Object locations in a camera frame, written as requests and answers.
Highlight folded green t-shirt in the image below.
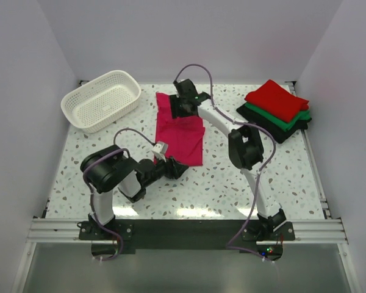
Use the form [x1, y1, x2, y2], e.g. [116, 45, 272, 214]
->
[242, 103, 311, 131]

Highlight white perforated plastic basket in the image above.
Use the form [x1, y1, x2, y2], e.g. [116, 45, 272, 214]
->
[60, 70, 141, 134]

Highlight aluminium frame rail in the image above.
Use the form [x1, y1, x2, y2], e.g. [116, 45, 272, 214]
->
[27, 219, 348, 244]

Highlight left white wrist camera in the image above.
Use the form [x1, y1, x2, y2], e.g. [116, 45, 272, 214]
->
[152, 141, 168, 161]

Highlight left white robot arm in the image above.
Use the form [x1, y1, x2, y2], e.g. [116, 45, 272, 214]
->
[80, 145, 188, 239]

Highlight magenta pink t-shirt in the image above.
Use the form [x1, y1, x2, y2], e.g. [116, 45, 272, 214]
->
[155, 92, 205, 167]

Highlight folded black t-shirt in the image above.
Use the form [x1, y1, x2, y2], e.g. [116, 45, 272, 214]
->
[237, 105, 312, 143]

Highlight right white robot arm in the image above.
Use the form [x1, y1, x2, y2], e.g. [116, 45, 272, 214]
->
[170, 79, 286, 240]

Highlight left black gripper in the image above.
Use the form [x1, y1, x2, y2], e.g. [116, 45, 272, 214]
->
[143, 153, 188, 188]

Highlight folded red t-shirt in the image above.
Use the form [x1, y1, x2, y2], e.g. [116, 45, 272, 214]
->
[245, 79, 309, 123]

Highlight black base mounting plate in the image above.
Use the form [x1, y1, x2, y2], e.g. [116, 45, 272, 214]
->
[79, 218, 295, 256]

